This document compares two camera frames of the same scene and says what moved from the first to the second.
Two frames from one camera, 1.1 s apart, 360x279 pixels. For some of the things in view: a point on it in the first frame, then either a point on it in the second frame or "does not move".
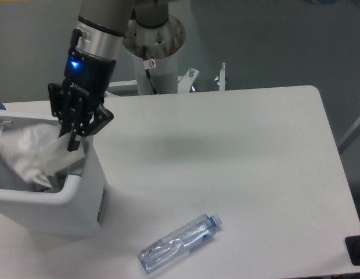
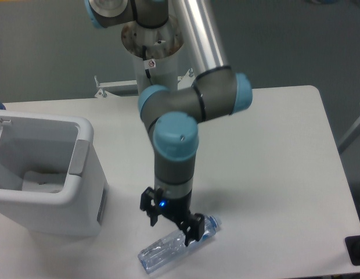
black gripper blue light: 86,79 to 178,209
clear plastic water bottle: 171,247 does not move
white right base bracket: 186,81 does not move
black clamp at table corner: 356,247 does not move
